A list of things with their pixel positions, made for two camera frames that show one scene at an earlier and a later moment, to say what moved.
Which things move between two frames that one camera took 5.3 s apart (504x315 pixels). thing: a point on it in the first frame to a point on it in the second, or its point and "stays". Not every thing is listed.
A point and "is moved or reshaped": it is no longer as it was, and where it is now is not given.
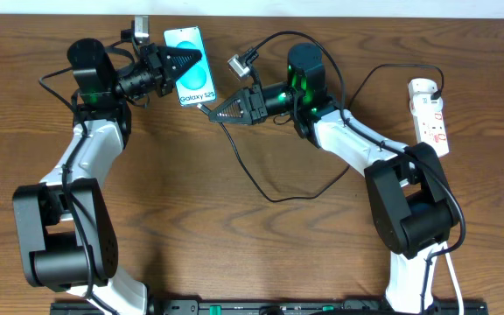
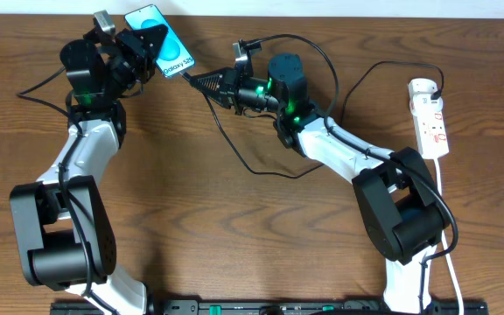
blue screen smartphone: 195,85 is moved or reshaped
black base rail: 280,307 stays
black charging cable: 363,80 to 341,115
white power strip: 430,129 stays
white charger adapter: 423,105 stays
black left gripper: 151,63 to 134,47
